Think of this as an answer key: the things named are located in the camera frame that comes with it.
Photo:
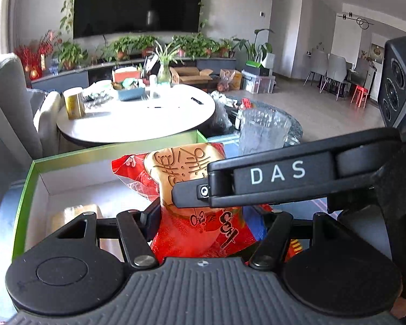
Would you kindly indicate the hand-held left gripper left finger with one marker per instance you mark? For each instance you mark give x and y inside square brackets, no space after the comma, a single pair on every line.
[151,218]

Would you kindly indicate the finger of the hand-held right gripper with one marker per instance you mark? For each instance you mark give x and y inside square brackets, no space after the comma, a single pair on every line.
[223,189]

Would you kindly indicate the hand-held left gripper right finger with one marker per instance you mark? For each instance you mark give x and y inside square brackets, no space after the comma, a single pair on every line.
[271,240]

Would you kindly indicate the large red snack packet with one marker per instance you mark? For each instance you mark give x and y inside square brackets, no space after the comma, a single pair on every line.
[186,233]

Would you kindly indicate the green cardboard box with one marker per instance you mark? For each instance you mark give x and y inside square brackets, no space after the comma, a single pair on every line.
[71,162]

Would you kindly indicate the blue striped tablecloth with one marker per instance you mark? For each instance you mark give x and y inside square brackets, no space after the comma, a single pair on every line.
[223,146]

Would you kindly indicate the clear glass mug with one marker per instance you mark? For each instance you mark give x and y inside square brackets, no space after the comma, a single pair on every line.
[262,132]

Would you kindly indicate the black remote control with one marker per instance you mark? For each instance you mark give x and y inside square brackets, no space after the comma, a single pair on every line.
[196,101]

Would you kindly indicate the white round table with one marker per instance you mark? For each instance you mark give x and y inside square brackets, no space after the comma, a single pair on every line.
[135,118]

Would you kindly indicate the red stool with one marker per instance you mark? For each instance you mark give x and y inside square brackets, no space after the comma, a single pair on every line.
[360,94]

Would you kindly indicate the black pen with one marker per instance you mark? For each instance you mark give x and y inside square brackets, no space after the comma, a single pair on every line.
[162,107]

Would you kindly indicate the orange shopping bag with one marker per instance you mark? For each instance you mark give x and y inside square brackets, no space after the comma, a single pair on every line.
[230,79]

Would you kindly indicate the clear plastic storage box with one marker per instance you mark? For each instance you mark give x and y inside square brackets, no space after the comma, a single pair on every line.
[259,83]

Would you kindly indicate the open brown cardboard box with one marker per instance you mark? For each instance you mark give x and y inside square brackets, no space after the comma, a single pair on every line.
[189,74]

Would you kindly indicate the blue plastic basket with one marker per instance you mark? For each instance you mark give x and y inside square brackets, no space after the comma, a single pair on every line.
[131,94]

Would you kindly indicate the grey dining chair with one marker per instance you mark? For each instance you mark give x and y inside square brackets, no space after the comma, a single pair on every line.
[316,66]
[338,72]

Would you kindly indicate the yellow canister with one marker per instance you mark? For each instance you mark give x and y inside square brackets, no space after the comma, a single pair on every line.
[74,103]

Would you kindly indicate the spider plant in glass vase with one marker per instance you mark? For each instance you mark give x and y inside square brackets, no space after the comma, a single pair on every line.
[164,62]

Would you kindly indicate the tall leafy plant white pot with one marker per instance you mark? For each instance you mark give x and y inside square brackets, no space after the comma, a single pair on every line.
[257,49]

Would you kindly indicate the red and white box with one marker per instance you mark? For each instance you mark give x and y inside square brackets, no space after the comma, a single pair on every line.
[127,74]

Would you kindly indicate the wide green potted plant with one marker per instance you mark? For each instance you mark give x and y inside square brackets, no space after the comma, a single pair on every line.
[196,45]

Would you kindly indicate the dark television cabinet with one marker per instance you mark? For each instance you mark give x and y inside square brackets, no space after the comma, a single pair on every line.
[67,79]

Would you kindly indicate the grey sofa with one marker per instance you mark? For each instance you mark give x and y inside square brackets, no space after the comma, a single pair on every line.
[10,108]

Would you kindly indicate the red festive decoration plant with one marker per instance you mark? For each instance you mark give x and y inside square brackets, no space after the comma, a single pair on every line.
[33,54]

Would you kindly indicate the hanging green vine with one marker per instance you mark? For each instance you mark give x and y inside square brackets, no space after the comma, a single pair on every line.
[69,3]

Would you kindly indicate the framed wall picture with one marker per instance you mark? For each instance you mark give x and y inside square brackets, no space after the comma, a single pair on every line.
[377,52]

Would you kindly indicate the black wall television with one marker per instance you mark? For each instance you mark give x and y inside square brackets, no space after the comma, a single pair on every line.
[138,3]

